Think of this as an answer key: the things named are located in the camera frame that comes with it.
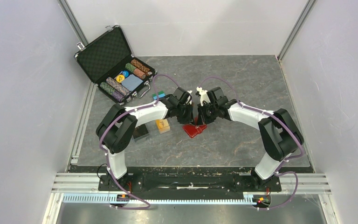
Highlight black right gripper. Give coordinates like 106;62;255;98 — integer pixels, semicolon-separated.
197;101;218;125

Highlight red leather card holder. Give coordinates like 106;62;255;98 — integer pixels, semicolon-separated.
182;117;207;138

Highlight clear plastic card box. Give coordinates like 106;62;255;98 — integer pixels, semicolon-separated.
132;119;171;143

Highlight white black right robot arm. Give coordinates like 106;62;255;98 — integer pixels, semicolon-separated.
196;87;304;190

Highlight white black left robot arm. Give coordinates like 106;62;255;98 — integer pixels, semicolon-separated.
96;87;193;190

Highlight orange card stack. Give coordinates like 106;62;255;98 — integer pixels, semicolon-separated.
156;119;170;134

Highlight black card stack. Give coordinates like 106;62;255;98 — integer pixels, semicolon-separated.
132;124;149;142

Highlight blue playing card deck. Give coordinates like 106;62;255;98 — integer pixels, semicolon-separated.
121;74;143;91

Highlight stacked toy building blocks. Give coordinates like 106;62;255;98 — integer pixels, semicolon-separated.
152;91;165;100

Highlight red poker chip row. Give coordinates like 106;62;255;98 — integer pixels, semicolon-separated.
133;68;146;80

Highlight brown poker chip row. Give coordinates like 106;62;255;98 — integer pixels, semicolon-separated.
131;59;151;73

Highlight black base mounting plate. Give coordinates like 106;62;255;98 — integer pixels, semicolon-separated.
97;167;282;201

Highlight blue dealer chip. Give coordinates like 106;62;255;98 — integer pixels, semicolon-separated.
120;70;130;78

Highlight yellow dealer chip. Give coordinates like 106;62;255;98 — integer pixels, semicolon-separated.
115;74;125;83

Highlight purple grey poker chip row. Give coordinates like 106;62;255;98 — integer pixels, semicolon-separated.
106;77;131;97

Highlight green purple poker chip row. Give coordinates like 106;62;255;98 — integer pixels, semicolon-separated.
100;82;124;103

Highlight black aluminium poker chip case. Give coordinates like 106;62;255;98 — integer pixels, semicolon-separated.
74;25;157;105

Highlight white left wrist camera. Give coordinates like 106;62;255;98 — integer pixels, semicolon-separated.
186;90;192;104

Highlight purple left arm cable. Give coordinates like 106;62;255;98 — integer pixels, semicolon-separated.
98;74;179;210

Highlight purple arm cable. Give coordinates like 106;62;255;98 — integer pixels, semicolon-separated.
199;76;305;211
98;74;179;210

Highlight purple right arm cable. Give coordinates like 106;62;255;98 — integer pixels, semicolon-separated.
199;76;305;211

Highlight aluminium slotted rail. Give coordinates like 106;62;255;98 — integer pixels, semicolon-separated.
62;193;267;205

